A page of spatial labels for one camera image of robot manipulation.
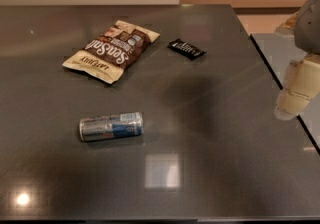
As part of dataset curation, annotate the grey side table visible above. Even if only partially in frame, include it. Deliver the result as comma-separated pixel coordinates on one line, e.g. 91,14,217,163
250,33,320,150

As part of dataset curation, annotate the brown cream chip bag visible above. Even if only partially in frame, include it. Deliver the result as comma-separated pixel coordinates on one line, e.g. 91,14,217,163
63,20,160,84

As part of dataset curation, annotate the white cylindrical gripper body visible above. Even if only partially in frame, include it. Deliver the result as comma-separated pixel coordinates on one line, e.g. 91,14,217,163
294,0,320,54

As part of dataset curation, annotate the black candy bar wrapper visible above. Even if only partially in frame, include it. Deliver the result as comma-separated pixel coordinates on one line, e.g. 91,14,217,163
168,39,206,60

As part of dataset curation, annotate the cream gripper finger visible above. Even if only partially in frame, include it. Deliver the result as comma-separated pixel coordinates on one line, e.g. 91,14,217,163
275,13,298,36
274,54,320,121

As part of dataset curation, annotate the silver blue redbull can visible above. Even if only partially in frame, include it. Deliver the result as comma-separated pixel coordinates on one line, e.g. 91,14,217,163
79,112,143,142

